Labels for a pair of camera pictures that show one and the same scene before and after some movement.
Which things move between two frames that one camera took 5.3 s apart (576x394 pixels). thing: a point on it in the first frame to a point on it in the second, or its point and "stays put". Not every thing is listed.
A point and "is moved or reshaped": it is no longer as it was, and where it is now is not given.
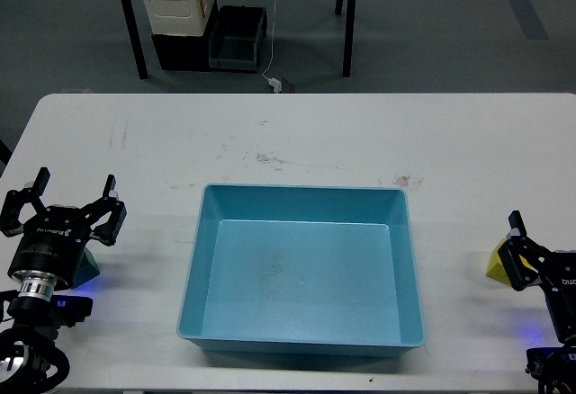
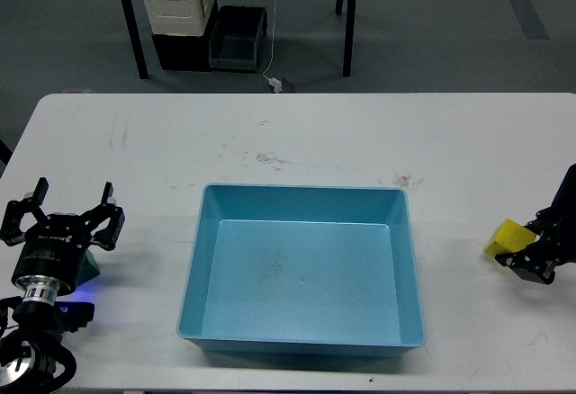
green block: [87, 268] stays put
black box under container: [186, 52] stays put
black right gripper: [522, 258] to [536, 262]
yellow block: [495, 268] is moved or reshaped
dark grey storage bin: [235, 33] stays put
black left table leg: [133, 29] stays put
